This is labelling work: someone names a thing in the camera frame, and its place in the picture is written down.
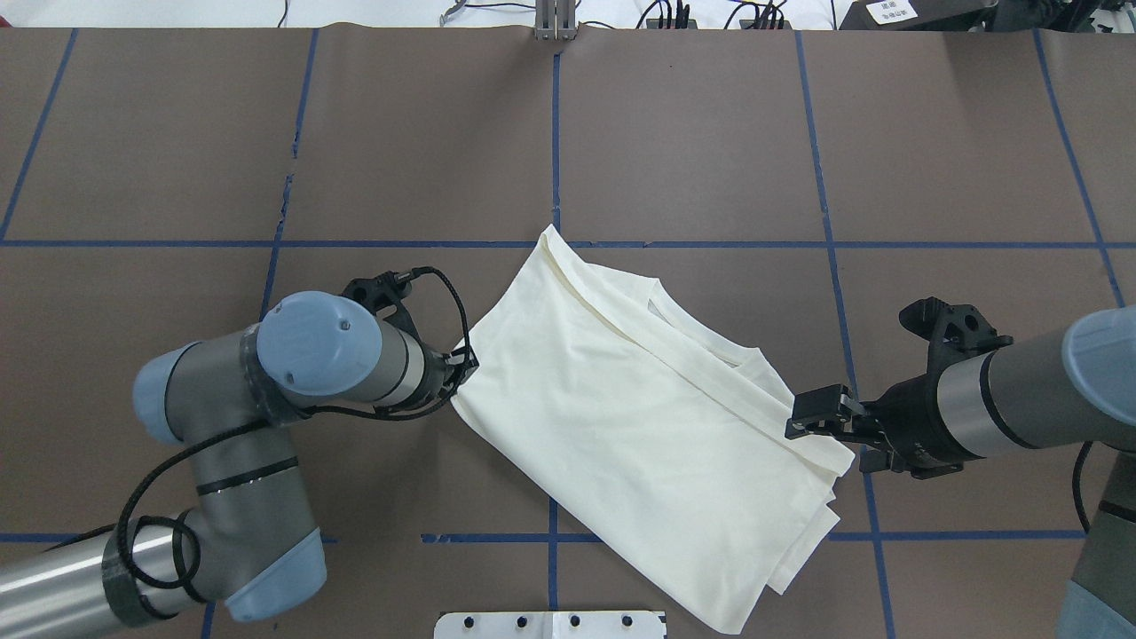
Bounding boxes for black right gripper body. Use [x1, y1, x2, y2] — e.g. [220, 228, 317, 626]
[859, 296, 1014, 480]

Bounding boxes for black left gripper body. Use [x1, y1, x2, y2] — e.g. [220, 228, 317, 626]
[341, 271, 449, 409]

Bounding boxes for cream long-sleeve cat shirt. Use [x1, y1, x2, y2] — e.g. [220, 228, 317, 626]
[454, 226, 855, 634]

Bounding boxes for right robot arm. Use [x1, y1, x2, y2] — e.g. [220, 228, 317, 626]
[785, 296, 1135, 638]

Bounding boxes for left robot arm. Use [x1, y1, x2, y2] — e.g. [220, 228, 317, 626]
[3, 267, 478, 638]

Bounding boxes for black box with label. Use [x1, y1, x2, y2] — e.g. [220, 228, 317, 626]
[837, 1, 999, 32]

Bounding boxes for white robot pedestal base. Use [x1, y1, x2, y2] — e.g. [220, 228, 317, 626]
[433, 609, 669, 638]

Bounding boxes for aluminium frame post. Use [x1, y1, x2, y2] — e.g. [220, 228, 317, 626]
[532, 0, 579, 42]

